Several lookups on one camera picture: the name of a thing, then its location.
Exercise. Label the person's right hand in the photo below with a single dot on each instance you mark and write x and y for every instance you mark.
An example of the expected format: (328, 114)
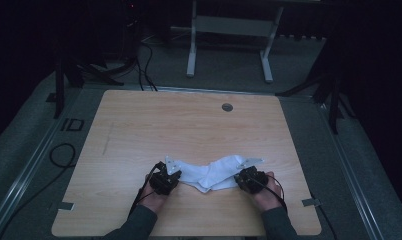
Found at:
(267, 198)

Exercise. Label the black floor tape marking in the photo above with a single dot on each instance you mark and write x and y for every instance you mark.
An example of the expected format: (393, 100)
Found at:
(72, 124)

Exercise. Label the dark equipment rack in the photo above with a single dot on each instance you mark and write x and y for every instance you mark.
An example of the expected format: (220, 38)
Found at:
(131, 30)

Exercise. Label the metal floor rail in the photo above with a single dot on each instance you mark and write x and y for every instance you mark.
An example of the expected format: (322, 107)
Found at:
(20, 185)
(350, 173)

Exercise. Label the white metal desk frame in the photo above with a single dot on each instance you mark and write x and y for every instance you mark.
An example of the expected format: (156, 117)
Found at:
(229, 26)

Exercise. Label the person's left hand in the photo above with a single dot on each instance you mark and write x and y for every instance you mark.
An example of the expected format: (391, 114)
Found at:
(154, 200)

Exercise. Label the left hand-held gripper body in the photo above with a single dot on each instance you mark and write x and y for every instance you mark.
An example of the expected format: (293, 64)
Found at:
(162, 181)

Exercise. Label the black tripod stand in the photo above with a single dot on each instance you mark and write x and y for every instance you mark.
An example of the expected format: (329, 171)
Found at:
(334, 100)
(60, 86)

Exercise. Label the white sock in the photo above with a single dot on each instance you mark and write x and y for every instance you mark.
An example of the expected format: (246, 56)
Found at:
(193, 173)
(222, 175)

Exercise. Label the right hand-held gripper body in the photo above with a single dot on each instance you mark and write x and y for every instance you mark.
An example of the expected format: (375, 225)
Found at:
(254, 180)

